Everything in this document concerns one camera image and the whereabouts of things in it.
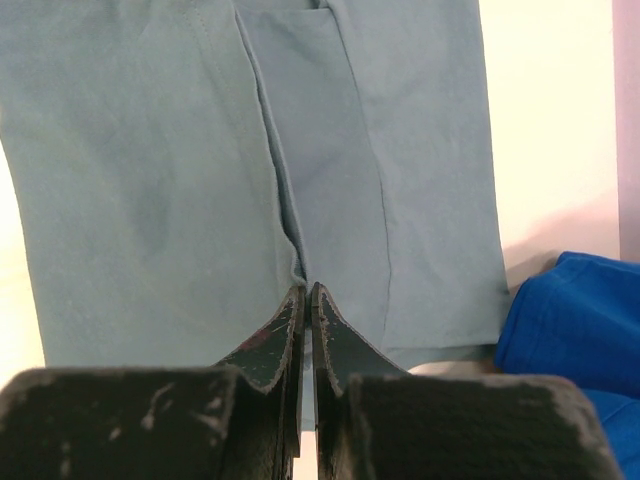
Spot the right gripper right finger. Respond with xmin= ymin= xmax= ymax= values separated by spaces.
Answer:
xmin=310 ymin=284 xmax=620 ymax=479

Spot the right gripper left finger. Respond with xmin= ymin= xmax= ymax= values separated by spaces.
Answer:
xmin=1 ymin=287 xmax=306 ymax=479

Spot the grey-blue t shirt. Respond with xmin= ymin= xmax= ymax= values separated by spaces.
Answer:
xmin=1 ymin=1 xmax=508 ymax=368

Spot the royal blue t shirt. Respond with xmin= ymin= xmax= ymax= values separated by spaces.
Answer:
xmin=495 ymin=252 xmax=639 ymax=479

